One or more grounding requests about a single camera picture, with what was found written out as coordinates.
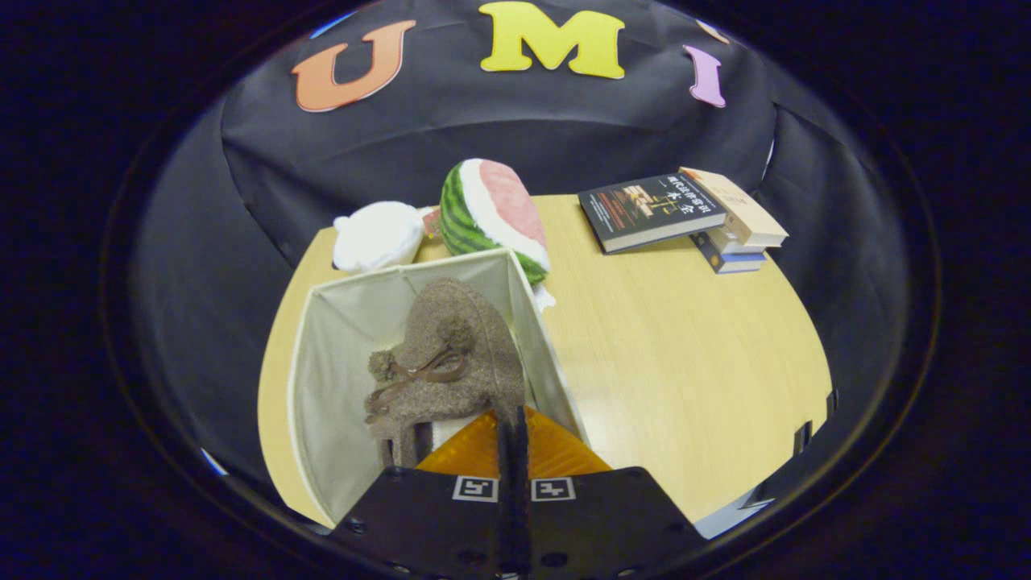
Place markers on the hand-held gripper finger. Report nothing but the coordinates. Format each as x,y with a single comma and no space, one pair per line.
506,459
521,459

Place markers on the brown fuzzy shoe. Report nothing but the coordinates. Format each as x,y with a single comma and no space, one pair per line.
451,362

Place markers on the fabric storage box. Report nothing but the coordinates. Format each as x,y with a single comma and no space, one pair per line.
338,387

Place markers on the watermelon slice plush toy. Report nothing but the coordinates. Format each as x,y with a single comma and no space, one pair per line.
491,213

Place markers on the white plush toy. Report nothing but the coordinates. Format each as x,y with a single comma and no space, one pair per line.
378,235

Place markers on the black cover book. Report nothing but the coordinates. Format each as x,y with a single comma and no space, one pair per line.
648,211

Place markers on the blue cover book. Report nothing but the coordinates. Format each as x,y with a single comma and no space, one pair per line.
729,259

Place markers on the beige cover book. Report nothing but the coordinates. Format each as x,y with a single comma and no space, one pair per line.
745,213

